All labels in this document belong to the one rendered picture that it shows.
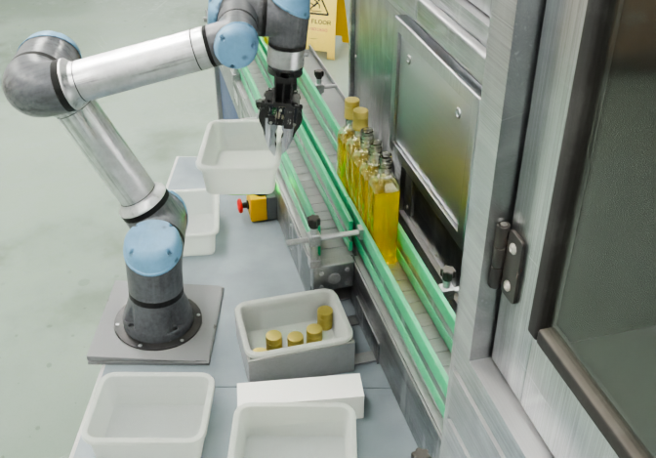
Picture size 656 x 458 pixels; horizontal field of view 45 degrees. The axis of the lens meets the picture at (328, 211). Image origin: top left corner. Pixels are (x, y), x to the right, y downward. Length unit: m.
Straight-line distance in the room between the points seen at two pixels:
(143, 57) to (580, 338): 1.04
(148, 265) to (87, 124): 0.31
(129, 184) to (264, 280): 0.42
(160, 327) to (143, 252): 0.18
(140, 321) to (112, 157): 0.35
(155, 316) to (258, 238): 0.45
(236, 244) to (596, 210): 1.57
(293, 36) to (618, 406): 1.13
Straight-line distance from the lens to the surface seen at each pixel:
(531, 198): 0.59
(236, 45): 1.39
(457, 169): 1.59
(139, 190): 1.71
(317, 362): 1.62
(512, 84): 0.57
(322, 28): 5.10
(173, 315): 1.72
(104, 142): 1.66
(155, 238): 1.65
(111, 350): 1.74
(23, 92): 1.50
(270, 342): 1.64
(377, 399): 1.61
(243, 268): 1.94
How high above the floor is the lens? 1.91
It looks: 33 degrees down
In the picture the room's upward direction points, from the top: straight up
